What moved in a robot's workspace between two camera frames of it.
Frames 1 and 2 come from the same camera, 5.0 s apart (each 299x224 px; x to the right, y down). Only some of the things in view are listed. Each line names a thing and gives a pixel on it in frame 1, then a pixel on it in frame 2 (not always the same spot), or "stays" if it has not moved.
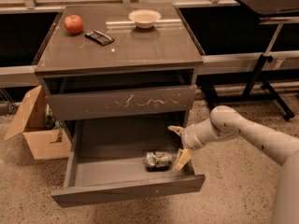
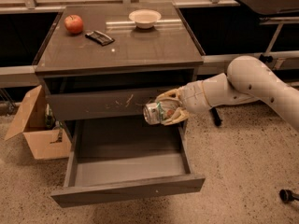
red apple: x=73 y=24 stays
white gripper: x=191 y=137 → x=192 y=97
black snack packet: x=99 y=37 stays
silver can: x=157 y=161 → x=158 y=112
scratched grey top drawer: x=63 y=106 stays
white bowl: x=145 y=19 stays
